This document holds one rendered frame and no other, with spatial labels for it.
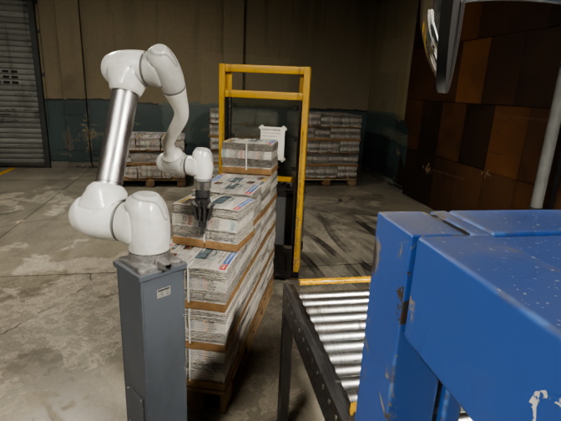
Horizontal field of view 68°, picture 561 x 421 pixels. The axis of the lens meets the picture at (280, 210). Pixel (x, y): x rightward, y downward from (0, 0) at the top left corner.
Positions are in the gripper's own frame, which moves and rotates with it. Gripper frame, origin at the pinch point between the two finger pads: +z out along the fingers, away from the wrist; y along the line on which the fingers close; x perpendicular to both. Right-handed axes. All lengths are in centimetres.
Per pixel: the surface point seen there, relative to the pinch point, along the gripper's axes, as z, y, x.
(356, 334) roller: 17, -80, 57
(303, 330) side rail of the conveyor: 17, -60, 60
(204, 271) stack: 15.2, -8.2, 21.2
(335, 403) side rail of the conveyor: 18, -74, 96
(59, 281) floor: 94, 162, -98
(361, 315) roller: 17, -83, 42
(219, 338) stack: 51, -16, 20
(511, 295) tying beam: -56, -81, 175
